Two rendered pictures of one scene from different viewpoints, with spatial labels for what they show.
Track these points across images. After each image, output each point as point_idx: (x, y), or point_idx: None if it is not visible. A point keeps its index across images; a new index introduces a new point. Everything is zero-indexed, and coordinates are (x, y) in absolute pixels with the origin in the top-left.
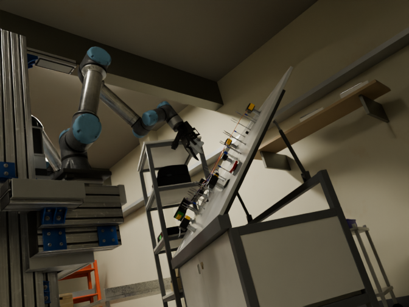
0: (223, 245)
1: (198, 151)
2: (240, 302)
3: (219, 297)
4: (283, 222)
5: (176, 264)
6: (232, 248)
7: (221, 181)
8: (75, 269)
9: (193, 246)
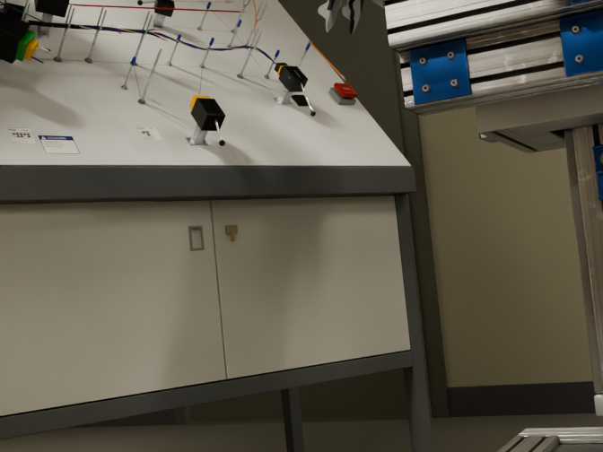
0: (367, 214)
1: (354, 25)
2: (388, 315)
3: (298, 308)
4: None
5: (31, 195)
6: (403, 226)
7: (162, 56)
8: (528, 144)
9: (253, 182)
